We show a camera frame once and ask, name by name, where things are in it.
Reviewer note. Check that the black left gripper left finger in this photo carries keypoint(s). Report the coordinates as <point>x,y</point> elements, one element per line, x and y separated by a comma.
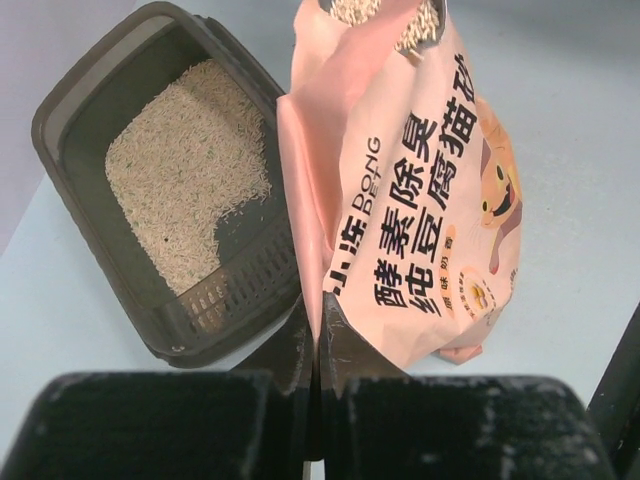
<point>248,422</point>

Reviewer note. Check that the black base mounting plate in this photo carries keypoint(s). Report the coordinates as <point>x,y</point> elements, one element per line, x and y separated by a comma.
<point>614,407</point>

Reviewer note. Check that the brown litter box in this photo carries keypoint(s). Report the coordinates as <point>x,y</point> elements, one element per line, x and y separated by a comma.
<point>161,142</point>

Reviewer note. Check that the pink cat litter bag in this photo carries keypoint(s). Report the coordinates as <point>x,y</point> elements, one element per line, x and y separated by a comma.
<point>401,186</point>

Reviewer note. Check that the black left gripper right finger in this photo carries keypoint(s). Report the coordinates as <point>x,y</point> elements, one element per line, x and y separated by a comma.
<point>377,422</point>

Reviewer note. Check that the silver metal scoop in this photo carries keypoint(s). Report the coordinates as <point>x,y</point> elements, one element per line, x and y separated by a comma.
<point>417,30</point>

